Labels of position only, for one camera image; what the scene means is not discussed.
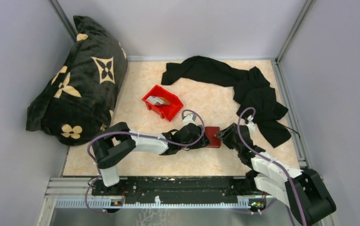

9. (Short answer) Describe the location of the aluminium frame rail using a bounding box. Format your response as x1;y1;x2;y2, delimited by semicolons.
44;176;328;209

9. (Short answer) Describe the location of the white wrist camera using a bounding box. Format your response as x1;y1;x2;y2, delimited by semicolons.
182;113;197;126
245;115;256;134

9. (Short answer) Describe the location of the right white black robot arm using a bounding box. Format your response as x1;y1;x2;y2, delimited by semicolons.
214;123;337;226

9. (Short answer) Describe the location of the purple cable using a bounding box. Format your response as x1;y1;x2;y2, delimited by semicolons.
84;109;205;215
237;106;308;226

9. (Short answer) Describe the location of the red leather card holder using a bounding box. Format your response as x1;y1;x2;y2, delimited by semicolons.
205;126;221;148

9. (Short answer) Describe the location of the black floral patterned pillow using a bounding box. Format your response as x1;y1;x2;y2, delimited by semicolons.
25;16;128;146

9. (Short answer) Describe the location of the black cloth garment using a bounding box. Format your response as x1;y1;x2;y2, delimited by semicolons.
161;56;291;148

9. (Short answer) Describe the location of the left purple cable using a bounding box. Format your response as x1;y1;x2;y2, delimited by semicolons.
84;109;205;215

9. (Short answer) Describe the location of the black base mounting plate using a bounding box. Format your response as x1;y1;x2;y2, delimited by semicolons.
91;176;269;204

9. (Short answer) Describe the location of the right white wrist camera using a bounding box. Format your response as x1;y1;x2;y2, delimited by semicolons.
245;115;256;134

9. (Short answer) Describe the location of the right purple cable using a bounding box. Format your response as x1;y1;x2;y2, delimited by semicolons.
237;106;308;226

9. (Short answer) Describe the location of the red plastic bin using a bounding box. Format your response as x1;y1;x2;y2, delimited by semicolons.
142;85;184;121

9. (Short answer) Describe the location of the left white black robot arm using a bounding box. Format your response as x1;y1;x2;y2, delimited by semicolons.
87;122;210;195

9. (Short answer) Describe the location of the stack of grey cards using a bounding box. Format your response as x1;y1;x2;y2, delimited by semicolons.
146;96;171;106

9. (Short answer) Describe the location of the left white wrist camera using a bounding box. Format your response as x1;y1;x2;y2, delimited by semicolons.
182;113;197;126

